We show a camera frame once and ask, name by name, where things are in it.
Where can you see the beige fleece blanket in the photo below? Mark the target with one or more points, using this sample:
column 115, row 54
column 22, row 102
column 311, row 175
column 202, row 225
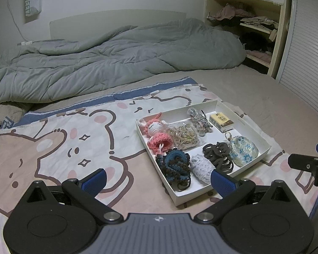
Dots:
column 5, row 113

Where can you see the clear bag of rubber bands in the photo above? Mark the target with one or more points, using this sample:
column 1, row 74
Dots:
column 184, row 135

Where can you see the crumpled pink clothes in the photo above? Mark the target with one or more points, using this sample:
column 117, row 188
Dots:
column 228, row 12

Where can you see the shallow white cardboard box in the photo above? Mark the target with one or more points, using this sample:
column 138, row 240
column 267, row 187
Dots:
column 220, row 137

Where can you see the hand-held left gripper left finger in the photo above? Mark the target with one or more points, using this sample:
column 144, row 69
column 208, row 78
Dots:
column 95, row 182

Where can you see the yellow pocket tissue pack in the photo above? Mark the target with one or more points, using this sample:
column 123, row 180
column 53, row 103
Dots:
column 221, row 120

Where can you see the white louvred closet door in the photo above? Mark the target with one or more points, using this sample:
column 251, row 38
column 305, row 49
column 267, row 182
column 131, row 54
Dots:
column 307, row 45

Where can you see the bear printed blanket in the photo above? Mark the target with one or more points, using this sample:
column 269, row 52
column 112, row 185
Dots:
column 69, row 137

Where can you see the grey quilt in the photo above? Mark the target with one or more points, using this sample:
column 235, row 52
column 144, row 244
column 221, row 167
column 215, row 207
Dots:
column 122, row 55

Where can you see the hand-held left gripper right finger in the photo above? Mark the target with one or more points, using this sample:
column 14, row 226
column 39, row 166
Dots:
column 222, row 182

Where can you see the white power strip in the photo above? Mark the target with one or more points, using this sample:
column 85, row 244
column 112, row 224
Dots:
column 26, row 42

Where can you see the beige bed sheet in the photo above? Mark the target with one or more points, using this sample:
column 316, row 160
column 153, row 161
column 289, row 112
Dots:
column 254, row 90

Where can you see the folded pink clothes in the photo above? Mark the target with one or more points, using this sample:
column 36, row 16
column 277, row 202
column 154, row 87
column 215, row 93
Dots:
column 259, row 56

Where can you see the cream open closet shelf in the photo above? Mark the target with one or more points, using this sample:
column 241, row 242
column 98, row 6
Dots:
column 277, row 45

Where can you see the dark clothes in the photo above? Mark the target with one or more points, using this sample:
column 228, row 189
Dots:
column 254, row 41

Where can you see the pink crochet doll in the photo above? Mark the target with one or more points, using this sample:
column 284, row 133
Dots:
column 155, row 128

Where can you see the white lace ribbon roll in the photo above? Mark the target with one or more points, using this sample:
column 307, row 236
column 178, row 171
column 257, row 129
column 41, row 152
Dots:
column 201, row 166

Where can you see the blue floral brocade pouch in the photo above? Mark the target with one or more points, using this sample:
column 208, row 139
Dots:
column 242, row 148

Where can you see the folded beige clothes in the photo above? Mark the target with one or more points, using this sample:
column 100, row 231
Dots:
column 257, row 21

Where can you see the black hair claw clip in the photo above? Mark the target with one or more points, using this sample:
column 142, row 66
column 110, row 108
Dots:
column 217, row 150

